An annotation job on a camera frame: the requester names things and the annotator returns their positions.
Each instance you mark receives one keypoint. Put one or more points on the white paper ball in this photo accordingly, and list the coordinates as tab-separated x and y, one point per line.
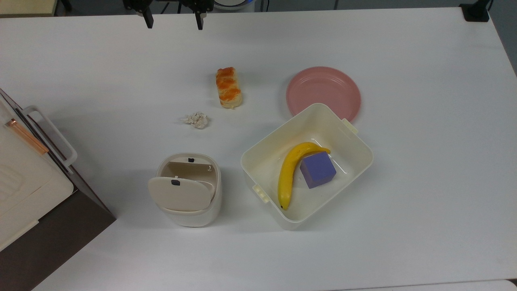
197	120

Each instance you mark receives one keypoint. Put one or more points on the yellow banana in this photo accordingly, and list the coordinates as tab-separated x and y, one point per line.
287	173

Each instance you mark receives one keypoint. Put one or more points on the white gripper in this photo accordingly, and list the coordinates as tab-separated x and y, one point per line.
169	3

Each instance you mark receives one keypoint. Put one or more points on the white tabletop trash can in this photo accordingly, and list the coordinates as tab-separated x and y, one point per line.
194	218

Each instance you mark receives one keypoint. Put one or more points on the cream swing trash lid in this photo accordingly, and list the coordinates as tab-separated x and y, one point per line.
179	195

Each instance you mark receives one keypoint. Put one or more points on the pink round plate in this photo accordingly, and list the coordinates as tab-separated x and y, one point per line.
323	91

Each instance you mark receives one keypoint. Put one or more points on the cream plastic storage box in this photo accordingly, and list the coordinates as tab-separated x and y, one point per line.
274	161

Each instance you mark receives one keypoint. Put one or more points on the black table clamp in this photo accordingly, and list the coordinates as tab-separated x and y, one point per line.
476	11

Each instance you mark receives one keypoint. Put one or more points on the purple cube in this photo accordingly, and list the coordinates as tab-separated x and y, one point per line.
318	170

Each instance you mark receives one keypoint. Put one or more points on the yellow side table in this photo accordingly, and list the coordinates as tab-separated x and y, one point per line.
26	6

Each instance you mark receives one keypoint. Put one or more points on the white and brown oven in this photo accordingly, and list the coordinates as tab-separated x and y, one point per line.
28	194

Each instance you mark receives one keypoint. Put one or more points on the black chair leg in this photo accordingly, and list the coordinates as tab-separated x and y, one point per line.
66	4

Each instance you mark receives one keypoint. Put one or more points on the orange glazed bread loaf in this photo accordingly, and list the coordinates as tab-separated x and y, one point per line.
228	87

